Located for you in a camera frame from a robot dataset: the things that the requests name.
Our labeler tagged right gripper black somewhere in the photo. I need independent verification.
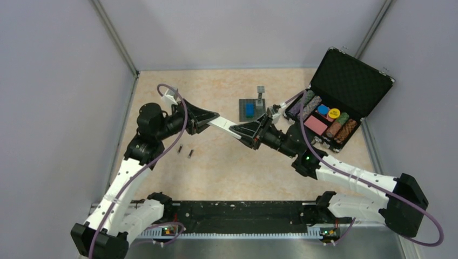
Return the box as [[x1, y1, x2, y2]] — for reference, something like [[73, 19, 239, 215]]
[[230, 113, 298, 158]]

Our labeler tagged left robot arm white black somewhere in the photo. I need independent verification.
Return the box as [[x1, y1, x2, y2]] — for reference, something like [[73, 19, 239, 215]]
[[71, 103, 219, 258]]

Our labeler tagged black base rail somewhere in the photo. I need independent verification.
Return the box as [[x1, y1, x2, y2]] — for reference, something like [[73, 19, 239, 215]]
[[157, 201, 351, 234]]

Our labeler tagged grey lego baseplate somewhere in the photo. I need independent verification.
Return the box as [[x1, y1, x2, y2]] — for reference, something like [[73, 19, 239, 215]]
[[239, 99, 266, 122]]

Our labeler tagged pink card deck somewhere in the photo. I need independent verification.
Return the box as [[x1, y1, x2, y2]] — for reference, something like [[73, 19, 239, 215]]
[[304, 115, 328, 135]]

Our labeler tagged black poker chip case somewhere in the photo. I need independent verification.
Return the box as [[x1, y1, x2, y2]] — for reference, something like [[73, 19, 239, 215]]
[[284, 47, 395, 153]]

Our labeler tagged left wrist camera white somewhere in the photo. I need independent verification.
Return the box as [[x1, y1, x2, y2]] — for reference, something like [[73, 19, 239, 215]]
[[161, 87, 179, 106]]

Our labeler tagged white remote control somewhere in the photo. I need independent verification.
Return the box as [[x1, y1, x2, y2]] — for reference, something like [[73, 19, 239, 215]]
[[207, 117, 241, 140]]

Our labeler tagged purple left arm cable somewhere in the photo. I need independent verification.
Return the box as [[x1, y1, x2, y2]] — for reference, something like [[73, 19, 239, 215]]
[[87, 83, 188, 259]]

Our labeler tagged blue round chip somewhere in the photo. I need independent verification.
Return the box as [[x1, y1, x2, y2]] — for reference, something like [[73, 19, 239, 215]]
[[317, 105, 329, 116]]

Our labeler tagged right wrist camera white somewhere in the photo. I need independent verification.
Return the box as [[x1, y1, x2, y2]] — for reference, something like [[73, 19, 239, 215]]
[[266, 104, 281, 121]]

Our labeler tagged blue lego brick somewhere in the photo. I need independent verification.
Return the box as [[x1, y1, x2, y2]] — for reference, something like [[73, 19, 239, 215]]
[[245, 103, 255, 118]]

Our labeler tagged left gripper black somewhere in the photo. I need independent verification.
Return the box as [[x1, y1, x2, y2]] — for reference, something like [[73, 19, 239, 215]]
[[154, 97, 218, 140]]

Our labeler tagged yellow dealer button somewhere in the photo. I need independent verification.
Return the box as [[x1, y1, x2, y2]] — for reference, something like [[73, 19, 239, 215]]
[[327, 108, 341, 120]]

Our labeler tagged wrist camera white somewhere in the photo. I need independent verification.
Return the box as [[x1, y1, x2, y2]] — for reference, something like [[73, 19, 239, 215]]
[[266, 104, 281, 121], [161, 87, 179, 106]]

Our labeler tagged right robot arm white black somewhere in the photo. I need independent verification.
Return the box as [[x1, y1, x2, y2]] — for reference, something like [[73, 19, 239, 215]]
[[230, 116, 429, 237]]

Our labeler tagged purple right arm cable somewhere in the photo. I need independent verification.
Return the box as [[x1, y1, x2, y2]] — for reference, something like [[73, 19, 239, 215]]
[[280, 89, 444, 247]]

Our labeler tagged grey lego tower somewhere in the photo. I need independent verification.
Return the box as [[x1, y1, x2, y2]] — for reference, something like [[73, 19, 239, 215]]
[[255, 86, 265, 110]]

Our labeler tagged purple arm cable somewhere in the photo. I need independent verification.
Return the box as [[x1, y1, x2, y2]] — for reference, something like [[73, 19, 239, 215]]
[[280, 89, 444, 247], [87, 83, 188, 259]]

